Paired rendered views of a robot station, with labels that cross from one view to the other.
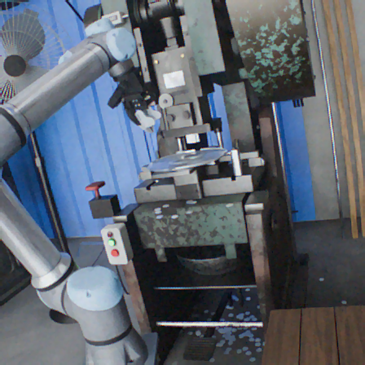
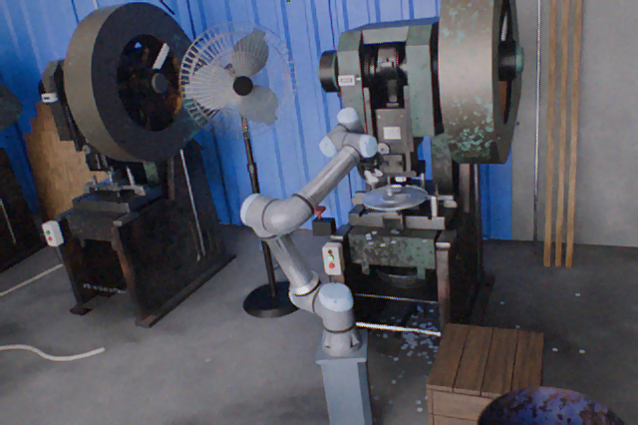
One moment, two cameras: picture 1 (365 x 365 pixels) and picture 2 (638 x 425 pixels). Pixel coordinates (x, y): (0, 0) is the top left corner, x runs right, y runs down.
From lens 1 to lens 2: 1.22 m
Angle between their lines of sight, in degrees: 9
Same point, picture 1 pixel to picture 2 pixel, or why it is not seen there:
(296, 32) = (488, 136)
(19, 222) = (294, 253)
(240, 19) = (450, 123)
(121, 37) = (369, 144)
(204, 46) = (420, 114)
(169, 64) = (390, 120)
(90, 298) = (335, 303)
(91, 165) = (282, 155)
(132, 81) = not seen: hidden behind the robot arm
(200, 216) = (400, 244)
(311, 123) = (519, 143)
